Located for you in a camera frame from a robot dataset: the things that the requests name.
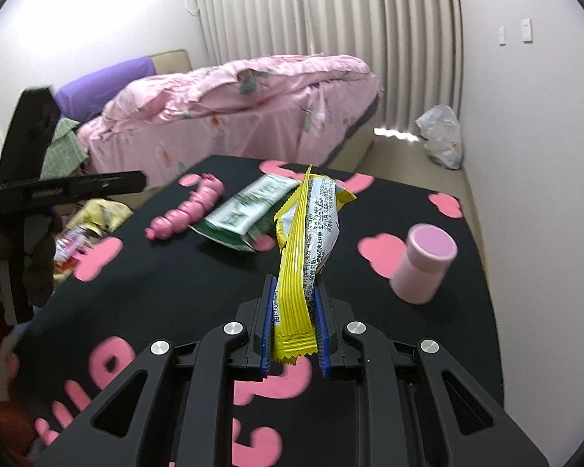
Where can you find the yellow trash bag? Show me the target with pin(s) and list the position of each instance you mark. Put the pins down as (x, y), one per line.
(102, 214)

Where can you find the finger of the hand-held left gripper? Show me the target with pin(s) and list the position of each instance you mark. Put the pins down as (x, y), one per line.
(102, 186)

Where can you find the orange snack packet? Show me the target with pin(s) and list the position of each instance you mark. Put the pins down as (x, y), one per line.
(68, 263)

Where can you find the green checked cloth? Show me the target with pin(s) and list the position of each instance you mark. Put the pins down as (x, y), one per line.
(65, 151)

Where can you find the black pink-printed tablecloth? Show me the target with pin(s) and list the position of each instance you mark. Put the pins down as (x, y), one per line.
(394, 194)

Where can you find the white wall switch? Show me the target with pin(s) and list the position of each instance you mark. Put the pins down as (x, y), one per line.
(502, 36)
(527, 29)

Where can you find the pink caterpillar toy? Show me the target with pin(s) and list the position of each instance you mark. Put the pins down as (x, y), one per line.
(194, 204)

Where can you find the green white snack packet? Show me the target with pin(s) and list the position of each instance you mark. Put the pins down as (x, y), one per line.
(243, 209)

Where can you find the yellow snack packet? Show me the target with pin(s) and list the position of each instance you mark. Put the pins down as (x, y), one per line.
(297, 272)

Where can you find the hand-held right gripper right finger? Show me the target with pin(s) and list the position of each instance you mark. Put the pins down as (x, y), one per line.
(321, 326)

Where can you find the pink floral duvet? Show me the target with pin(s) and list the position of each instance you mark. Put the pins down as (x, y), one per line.
(272, 78)

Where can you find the red gold snack packet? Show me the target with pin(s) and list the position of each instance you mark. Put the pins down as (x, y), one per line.
(75, 242)

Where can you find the beige headboard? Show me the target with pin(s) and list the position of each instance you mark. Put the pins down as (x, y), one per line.
(170, 61)

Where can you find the pink lidded cup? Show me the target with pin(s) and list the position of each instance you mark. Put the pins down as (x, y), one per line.
(421, 267)

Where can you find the white pleated curtain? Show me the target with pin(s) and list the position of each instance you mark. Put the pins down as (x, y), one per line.
(345, 9)

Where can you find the purple pillow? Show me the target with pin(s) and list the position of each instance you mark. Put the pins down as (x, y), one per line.
(102, 87)

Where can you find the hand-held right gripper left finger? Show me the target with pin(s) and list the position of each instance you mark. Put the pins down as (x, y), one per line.
(267, 321)

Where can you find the white plastic bag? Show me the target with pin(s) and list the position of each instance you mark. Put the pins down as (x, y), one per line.
(440, 131)

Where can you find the pink floral bed sheet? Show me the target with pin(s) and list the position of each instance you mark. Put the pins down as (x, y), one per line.
(272, 126)

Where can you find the beige bed base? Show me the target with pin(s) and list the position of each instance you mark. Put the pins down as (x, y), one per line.
(355, 146)

